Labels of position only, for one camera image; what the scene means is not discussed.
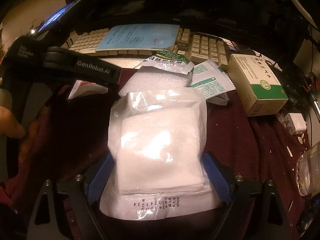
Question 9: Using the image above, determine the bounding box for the person's left hand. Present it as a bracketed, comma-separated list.
[0, 107, 25, 139]

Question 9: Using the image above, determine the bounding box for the dark red table cloth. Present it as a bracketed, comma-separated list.
[1, 85, 305, 239]

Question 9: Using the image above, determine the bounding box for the beige mechanical keyboard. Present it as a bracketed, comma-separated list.
[70, 28, 229, 69]

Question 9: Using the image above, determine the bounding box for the green white medicine box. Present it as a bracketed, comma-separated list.
[228, 54, 288, 116]

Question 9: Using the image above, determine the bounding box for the black TCL monitor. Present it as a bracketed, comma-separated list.
[66, 0, 307, 36]

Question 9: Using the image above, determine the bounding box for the clear bag of white gauze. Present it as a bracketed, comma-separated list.
[100, 87, 221, 220]

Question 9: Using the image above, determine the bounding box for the clear glass cup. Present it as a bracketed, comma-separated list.
[296, 142, 320, 196]

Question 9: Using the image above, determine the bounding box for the green white sachet packet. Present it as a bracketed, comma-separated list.
[189, 60, 235, 106]
[136, 51, 195, 75]

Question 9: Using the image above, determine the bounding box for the white red tissue packet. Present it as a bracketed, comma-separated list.
[68, 80, 108, 100]

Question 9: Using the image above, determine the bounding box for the blue paper booklet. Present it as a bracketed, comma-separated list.
[95, 23, 180, 51]

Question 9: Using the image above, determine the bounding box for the white power adapter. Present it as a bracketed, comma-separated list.
[284, 113, 307, 135]

